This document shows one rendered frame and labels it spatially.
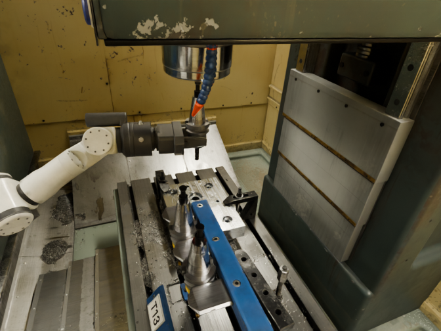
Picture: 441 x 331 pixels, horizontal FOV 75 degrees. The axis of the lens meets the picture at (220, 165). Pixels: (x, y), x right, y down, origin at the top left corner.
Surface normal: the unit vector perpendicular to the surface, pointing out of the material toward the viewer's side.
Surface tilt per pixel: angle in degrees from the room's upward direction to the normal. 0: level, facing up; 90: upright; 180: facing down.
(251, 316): 0
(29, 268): 17
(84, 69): 90
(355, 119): 90
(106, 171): 24
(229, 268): 0
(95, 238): 0
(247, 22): 90
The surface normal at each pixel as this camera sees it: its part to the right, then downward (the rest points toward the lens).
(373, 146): -0.94, 0.14
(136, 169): 0.16, -0.58
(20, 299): 0.33, -0.84
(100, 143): 0.22, 0.10
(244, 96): 0.36, 0.52
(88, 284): 0.01, -0.90
